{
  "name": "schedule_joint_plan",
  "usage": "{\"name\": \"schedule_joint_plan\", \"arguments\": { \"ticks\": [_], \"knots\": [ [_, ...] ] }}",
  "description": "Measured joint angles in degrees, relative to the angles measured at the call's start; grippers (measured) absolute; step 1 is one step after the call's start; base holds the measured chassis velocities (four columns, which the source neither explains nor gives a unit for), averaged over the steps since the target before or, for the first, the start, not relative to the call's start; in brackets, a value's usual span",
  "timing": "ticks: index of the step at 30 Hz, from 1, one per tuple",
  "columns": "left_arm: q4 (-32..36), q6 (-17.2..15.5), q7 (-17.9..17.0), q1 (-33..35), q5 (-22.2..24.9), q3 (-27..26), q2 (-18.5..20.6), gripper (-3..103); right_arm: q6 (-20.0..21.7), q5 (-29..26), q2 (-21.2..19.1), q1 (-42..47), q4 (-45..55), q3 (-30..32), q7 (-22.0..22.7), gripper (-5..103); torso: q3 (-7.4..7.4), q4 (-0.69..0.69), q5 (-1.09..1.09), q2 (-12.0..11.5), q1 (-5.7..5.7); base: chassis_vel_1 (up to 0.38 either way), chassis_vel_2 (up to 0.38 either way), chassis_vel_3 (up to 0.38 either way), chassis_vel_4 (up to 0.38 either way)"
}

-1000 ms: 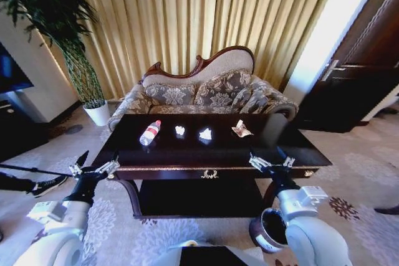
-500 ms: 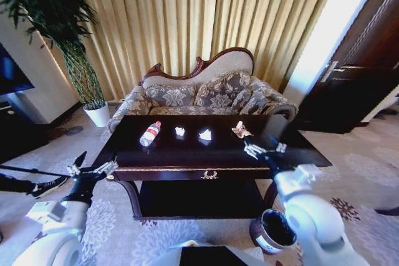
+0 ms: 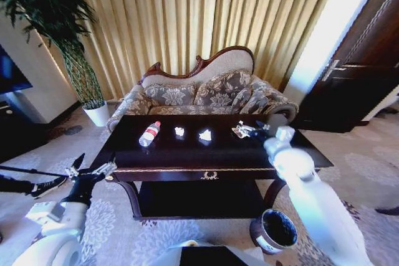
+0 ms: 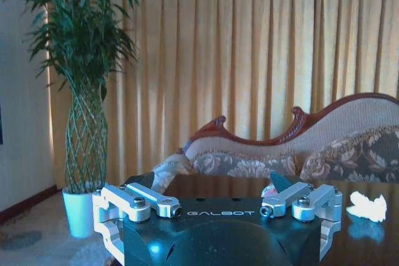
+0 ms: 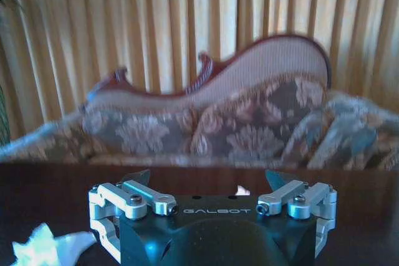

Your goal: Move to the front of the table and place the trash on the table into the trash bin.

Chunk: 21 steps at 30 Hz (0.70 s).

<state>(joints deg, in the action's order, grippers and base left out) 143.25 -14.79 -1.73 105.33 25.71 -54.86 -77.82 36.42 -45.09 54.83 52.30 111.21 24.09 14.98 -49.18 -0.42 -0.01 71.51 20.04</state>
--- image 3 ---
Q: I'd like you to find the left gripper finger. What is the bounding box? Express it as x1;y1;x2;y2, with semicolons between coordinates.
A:
90;154;117;179
65;153;86;181

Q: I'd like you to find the round trash bin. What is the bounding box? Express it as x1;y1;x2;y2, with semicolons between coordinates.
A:
249;208;299;255

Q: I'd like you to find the crumpled shiny wrapper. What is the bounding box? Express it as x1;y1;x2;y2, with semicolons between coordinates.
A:
231;121;250;139

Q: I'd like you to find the black and white shoe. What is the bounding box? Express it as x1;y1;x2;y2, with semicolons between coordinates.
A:
31;177;68;200

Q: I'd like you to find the thin black pole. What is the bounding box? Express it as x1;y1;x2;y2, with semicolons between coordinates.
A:
0;164;73;179

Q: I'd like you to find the plump floral cushion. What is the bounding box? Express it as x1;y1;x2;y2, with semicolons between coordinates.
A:
193;70;252;107

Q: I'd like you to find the white plant pot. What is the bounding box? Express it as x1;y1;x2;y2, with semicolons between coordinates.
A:
82;100;111;128

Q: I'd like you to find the floral upholstered sofa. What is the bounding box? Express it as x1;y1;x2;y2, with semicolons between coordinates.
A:
105;45;299;133

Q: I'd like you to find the clear plastic water bottle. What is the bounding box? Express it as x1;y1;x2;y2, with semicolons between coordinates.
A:
138;120;162;148

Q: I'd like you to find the dark wooden coffee table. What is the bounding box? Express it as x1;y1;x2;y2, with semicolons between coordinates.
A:
93;114;334;221

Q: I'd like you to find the person's leg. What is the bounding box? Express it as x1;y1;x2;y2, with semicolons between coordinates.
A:
0;174;36;197

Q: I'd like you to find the dark television stand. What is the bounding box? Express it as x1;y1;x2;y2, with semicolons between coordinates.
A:
0;91;52;158

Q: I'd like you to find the flat floral cushion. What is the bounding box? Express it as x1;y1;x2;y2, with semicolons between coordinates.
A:
143;83;197;107

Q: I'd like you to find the flat screen television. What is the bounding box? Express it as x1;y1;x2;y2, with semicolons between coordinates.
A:
0;44;34;95

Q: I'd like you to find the dark wooden door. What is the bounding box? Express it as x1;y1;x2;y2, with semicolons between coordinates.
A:
294;0;399;133

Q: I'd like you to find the golden pleated curtain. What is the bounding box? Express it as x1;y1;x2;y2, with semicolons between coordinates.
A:
46;0;345;102

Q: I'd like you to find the tall green plant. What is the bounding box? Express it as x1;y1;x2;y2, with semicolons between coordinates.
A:
0;0;105;110

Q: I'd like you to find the silver door handle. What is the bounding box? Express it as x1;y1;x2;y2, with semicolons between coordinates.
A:
322;59;347;82

